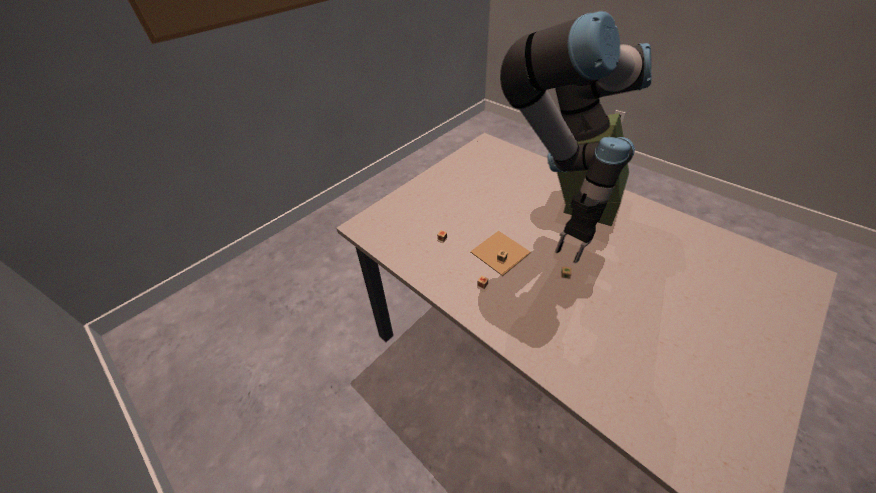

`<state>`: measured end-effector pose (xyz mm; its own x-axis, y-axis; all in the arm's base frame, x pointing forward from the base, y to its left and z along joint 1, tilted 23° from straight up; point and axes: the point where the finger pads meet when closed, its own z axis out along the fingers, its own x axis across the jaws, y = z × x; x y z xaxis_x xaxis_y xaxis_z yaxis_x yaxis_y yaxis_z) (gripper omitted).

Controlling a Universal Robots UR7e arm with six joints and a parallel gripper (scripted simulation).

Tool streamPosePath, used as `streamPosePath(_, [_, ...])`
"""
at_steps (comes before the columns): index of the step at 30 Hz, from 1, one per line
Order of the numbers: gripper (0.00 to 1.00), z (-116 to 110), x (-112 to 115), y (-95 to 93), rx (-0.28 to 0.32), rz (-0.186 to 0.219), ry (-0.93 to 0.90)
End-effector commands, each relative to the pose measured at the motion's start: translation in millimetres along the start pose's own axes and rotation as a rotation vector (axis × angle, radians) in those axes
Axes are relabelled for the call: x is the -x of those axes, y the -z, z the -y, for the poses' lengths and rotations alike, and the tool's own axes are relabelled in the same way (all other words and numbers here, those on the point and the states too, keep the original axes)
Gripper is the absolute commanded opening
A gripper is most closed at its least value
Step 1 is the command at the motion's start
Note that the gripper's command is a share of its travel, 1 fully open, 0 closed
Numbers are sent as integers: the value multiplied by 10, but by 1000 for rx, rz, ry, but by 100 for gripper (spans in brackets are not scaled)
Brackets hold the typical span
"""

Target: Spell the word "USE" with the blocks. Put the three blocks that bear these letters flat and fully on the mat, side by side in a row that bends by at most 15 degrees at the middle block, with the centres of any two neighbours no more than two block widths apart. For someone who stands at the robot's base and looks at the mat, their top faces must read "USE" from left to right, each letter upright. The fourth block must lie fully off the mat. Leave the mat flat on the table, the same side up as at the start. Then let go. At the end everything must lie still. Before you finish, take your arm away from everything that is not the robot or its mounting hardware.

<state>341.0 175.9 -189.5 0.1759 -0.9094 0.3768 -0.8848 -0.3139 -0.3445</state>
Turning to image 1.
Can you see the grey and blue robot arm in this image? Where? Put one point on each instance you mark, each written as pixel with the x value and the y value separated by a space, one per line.
pixel 561 57

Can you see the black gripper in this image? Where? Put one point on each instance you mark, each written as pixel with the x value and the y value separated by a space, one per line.
pixel 582 224

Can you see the tan square mat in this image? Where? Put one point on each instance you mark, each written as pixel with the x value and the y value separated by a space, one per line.
pixel 487 252

